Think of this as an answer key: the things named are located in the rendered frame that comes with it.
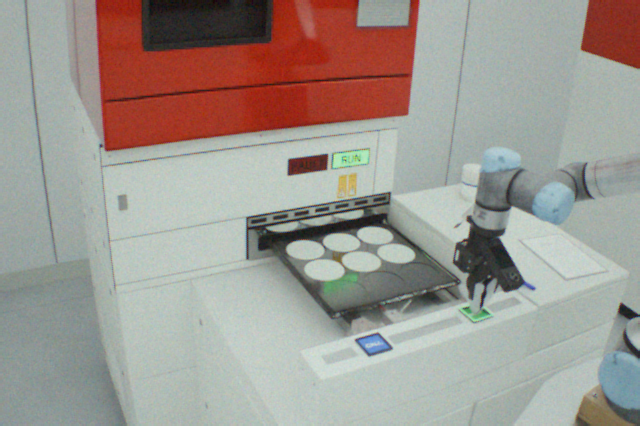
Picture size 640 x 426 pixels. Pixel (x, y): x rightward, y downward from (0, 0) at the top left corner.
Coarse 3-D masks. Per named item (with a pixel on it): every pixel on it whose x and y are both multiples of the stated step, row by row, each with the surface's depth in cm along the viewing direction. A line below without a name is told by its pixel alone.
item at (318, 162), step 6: (318, 156) 166; (324, 156) 167; (294, 162) 163; (300, 162) 164; (306, 162) 165; (312, 162) 166; (318, 162) 167; (324, 162) 168; (294, 168) 164; (300, 168) 165; (306, 168) 166; (312, 168) 167; (318, 168) 168; (324, 168) 169
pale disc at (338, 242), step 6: (336, 234) 174; (342, 234) 174; (324, 240) 171; (330, 240) 171; (336, 240) 171; (342, 240) 171; (348, 240) 172; (354, 240) 172; (330, 246) 168; (336, 246) 168; (342, 246) 168; (348, 246) 169; (354, 246) 169
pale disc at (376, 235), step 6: (366, 228) 178; (372, 228) 179; (378, 228) 179; (360, 234) 175; (366, 234) 175; (372, 234) 175; (378, 234) 176; (384, 234) 176; (390, 234) 176; (366, 240) 172; (372, 240) 172; (378, 240) 172; (384, 240) 173; (390, 240) 173
